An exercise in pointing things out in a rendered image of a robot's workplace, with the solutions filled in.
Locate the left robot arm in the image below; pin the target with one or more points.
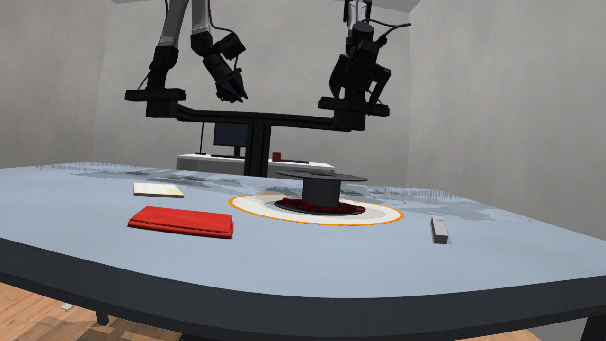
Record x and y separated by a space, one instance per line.
360 41

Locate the orange painted ring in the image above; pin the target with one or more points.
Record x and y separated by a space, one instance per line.
401 217

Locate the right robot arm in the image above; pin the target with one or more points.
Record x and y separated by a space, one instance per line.
166 54

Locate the red wire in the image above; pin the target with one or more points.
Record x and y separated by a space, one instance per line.
315 207

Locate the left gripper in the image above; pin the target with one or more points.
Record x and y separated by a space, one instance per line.
359 74

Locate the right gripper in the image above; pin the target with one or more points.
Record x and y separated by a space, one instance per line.
231 79

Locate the red cloth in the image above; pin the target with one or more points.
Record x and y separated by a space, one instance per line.
183 222

